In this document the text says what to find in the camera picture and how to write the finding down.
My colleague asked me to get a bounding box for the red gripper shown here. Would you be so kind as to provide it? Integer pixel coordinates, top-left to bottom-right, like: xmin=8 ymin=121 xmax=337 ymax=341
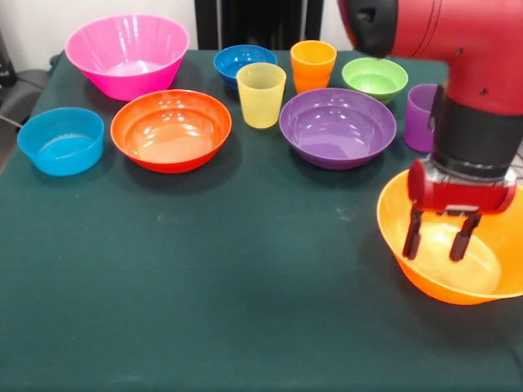
xmin=402 ymin=158 xmax=517 ymax=262

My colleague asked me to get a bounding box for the large yellow-orange bowl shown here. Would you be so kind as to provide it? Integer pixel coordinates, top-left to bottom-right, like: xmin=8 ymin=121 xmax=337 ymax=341
xmin=376 ymin=167 xmax=523 ymax=306

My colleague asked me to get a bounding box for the purple cup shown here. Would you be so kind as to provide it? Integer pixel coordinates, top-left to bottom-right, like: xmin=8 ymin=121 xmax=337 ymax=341
xmin=404 ymin=83 xmax=441 ymax=154

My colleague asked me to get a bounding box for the purple bowl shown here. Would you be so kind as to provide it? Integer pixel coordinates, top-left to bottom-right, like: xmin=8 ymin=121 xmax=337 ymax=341
xmin=279 ymin=87 xmax=398 ymax=171

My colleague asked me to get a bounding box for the green bowl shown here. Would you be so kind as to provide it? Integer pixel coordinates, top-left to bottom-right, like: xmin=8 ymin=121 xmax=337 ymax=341
xmin=341 ymin=56 xmax=409 ymax=105

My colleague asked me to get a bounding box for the orange cup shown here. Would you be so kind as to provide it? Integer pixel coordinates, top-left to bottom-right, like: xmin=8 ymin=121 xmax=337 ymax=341
xmin=289 ymin=39 xmax=337 ymax=95

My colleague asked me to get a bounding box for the yellow cup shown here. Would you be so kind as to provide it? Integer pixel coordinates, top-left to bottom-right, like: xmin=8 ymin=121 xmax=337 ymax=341
xmin=236 ymin=62 xmax=288 ymax=130

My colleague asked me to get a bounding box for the dark green tablecloth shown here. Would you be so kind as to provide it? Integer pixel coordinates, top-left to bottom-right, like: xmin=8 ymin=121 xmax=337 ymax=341
xmin=0 ymin=49 xmax=523 ymax=392

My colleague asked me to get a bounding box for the dark blue bowl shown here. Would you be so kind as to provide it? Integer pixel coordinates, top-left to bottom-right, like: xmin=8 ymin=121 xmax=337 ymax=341
xmin=212 ymin=44 xmax=279 ymax=94

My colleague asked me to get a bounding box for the red bowl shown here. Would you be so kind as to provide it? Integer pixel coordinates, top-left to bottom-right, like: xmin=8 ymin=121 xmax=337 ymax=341
xmin=110 ymin=88 xmax=233 ymax=175

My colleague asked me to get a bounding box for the pink bowl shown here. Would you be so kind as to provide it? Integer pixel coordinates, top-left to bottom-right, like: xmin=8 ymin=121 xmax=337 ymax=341
xmin=64 ymin=14 xmax=191 ymax=102

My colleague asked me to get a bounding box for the light blue bowl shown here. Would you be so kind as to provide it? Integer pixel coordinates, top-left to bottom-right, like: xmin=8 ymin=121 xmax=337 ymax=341
xmin=16 ymin=106 xmax=105 ymax=177

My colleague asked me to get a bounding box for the grey office chair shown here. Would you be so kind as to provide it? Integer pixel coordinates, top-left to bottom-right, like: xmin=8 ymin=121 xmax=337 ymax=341
xmin=0 ymin=68 xmax=52 ymax=123

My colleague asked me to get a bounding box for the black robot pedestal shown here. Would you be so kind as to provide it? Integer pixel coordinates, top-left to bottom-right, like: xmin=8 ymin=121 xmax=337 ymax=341
xmin=194 ymin=0 xmax=324 ymax=51

